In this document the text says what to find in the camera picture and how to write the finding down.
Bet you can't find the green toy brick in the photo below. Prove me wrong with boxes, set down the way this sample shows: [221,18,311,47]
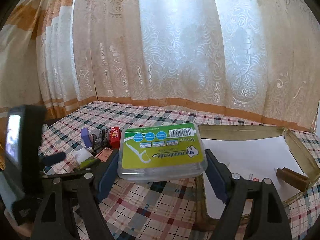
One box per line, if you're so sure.
[80,158,99,170]

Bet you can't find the pink stamp pad tin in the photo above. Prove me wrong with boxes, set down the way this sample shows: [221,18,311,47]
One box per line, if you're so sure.
[95,147,113,163]

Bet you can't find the brown wooden block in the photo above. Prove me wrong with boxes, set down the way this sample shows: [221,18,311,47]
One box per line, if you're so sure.
[276,167,310,192]

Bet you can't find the red toy brick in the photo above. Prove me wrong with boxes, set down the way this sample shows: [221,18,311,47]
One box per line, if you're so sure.
[108,126,121,150]

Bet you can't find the dental floss pick box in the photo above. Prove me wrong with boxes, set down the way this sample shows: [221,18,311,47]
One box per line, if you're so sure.
[118,122,208,183]

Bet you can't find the white small box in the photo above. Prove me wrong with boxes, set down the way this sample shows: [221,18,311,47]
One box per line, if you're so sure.
[248,173,260,182]

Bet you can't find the purple small block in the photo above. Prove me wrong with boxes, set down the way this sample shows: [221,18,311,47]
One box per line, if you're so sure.
[80,128,92,148]

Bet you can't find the crumpled grey black wrapper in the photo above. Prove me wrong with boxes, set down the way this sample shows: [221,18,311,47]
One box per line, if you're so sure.
[92,129,110,154]

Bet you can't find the white paper liner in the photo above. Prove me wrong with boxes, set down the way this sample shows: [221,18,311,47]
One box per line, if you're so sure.
[199,135,306,219]

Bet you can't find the plaid tablecloth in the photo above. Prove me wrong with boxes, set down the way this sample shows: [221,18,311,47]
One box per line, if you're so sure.
[37,101,320,240]

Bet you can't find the cream patterned curtain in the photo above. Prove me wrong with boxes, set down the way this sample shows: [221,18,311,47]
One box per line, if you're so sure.
[0,0,320,133]

